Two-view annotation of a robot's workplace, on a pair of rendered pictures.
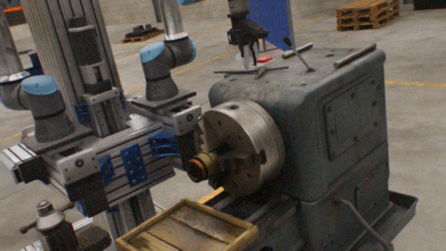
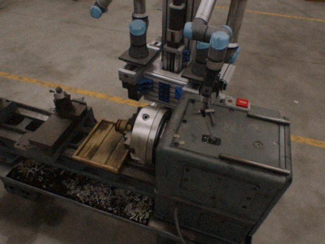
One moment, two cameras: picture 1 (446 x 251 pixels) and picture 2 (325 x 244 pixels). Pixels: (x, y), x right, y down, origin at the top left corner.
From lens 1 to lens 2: 1.34 m
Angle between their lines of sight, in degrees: 53
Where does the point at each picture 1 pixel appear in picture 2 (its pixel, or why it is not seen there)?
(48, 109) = (133, 41)
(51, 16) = not seen: outside the picture
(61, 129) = (134, 54)
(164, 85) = (198, 67)
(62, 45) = (167, 9)
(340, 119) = (198, 180)
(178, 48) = not seen: hidden behind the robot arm
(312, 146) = (160, 173)
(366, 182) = (214, 219)
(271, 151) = (140, 153)
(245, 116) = (140, 127)
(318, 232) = (158, 203)
